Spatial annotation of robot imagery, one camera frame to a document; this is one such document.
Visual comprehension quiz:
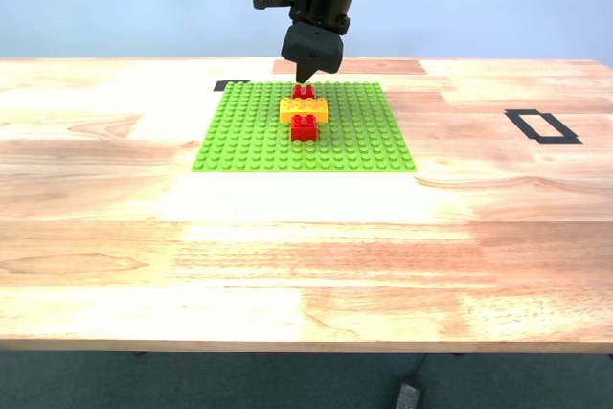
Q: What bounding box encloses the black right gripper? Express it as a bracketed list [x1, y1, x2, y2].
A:
[280, 0, 361, 84]

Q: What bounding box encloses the yellow two-by-four brick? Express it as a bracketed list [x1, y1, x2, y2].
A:
[279, 96, 331, 125]

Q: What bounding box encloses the green studded baseplate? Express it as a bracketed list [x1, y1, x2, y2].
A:
[191, 81, 418, 174]

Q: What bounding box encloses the short black tape strip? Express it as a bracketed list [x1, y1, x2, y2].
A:
[213, 79, 252, 93]

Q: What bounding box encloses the black tape rectangle outline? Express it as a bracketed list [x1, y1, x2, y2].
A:
[503, 108, 583, 146]

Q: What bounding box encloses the grey power adapter box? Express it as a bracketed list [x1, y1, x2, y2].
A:
[396, 382, 421, 409]

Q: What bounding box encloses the thin black floor cable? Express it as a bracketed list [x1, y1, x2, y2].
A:
[408, 352, 430, 386]

